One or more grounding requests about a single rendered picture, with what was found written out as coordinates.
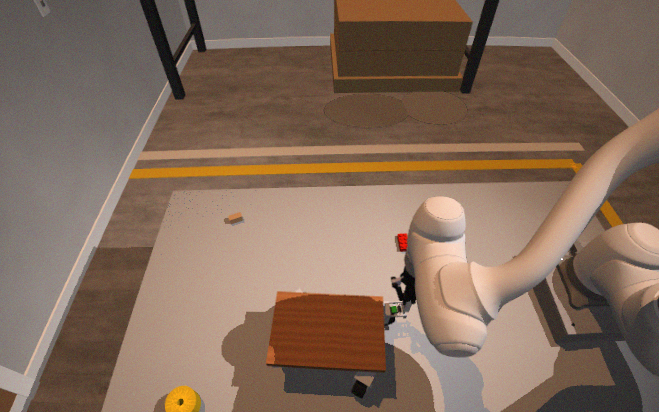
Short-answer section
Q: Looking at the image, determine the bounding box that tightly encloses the red lego brick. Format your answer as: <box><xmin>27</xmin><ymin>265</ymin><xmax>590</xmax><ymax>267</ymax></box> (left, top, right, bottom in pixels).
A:
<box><xmin>397</xmin><ymin>233</ymin><xmax>407</xmax><ymax>252</ymax></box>

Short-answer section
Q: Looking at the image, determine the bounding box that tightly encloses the yellow short cylinder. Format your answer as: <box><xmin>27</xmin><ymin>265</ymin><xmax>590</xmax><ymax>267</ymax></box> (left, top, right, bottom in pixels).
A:
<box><xmin>165</xmin><ymin>386</ymin><xmax>201</xmax><ymax>412</ymax></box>

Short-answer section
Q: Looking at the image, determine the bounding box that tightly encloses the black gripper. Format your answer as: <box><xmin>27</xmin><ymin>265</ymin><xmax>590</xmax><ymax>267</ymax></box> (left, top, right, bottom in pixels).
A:
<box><xmin>391</xmin><ymin>267</ymin><xmax>416</xmax><ymax>312</ymax></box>

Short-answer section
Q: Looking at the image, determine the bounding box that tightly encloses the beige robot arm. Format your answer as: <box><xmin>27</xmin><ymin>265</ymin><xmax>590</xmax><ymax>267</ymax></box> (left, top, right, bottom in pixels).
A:
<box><xmin>404</xmin><ymin>108</ymin><xmax>659</xmax><ymax>377</ymax></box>

